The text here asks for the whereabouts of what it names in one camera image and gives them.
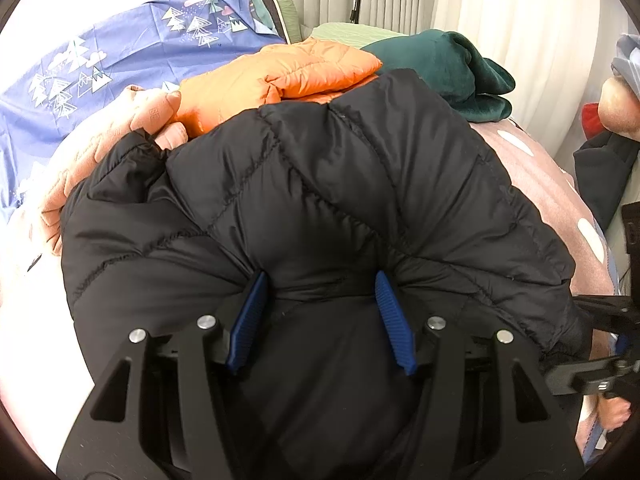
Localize black puffer hooded jacket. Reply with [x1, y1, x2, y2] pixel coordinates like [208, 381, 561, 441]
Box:
[62, 70, 591, 479]

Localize person's right hand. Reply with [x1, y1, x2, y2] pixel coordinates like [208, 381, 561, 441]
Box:
[597, 394, 631, 431]

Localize pink polka-dot bed cover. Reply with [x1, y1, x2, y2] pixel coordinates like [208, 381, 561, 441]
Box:
[0, 119, 622, 470]

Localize pink quilted garment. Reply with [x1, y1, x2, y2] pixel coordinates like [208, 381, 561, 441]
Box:
[32, 86, 188, 256]

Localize dark green fleece garment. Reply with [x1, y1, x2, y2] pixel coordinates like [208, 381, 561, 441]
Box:
[363, 29, 515, 124]

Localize blue tree-print sheet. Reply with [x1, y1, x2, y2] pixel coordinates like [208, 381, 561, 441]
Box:
[1, 0, 286, 220]

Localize orange puffer jacket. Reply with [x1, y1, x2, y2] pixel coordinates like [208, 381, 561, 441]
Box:
[174, 38, 383, 138]

